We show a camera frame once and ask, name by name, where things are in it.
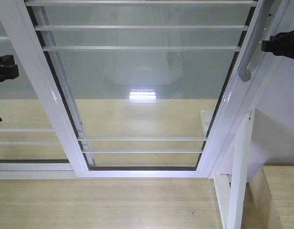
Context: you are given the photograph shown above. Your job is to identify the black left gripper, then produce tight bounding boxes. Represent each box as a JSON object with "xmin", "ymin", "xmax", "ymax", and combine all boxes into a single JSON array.
[{"xmin": 0, "ymin": 55, "xmax": 19, "ymax": 82}]

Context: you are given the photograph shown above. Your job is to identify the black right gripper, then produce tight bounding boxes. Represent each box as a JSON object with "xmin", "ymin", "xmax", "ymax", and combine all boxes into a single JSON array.
[{"xmin": 261, "ymin": 31, "xmax": 294, "ymax": 59}]

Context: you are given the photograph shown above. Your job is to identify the grey door handle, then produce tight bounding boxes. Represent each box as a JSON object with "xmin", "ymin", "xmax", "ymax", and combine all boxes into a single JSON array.
[{"xmin": 237, "ymin": 0, "xmax": 274, "ymax": 82}]

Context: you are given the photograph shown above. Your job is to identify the white sliding glass door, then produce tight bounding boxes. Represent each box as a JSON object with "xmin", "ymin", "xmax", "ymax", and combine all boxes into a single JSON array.
[{"xmin": 0, "ymin": 0, "xmax": 271, "ymax": 179}]

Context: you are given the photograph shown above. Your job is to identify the grey door lock plate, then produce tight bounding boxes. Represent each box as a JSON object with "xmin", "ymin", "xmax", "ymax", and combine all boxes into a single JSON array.
[{"xmin": 247, "ymin": 13, "xmax": 274, "ymax": 72}]

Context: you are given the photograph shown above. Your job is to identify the white bottom door track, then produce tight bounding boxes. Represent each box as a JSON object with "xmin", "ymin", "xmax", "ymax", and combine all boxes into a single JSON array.
[{"xmin": 0, "ymin": 163, "xmax": 77, "ymax": 180}]

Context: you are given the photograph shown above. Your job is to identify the beige wooden platform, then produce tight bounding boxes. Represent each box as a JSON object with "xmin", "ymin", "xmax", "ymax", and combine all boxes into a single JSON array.
[{"xmin": 0, "ymin": 99, "xmax": 294, "ymax": 229}]

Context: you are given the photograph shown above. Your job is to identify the white wooden support brace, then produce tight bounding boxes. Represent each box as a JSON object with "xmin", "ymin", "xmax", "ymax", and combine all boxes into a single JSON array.
[{"xmin": 210, "ymin": 110, "xmax": 255, "ymax": 229}]

